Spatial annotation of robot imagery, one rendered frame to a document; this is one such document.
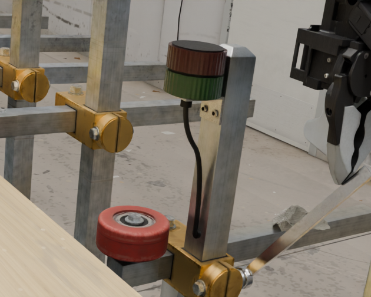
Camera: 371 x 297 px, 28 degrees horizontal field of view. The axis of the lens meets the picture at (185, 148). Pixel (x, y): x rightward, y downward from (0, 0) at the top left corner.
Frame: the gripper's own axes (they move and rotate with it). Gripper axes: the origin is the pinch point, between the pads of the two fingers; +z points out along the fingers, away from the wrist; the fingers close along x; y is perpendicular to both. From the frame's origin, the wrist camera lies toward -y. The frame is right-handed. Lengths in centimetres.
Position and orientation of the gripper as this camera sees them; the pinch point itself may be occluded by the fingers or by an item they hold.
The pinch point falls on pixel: (347, 175)
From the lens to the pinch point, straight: 78.0
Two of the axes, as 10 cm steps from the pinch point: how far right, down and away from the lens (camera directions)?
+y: -5.9, -3.2, 7.5
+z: -1.3, 9.4, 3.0
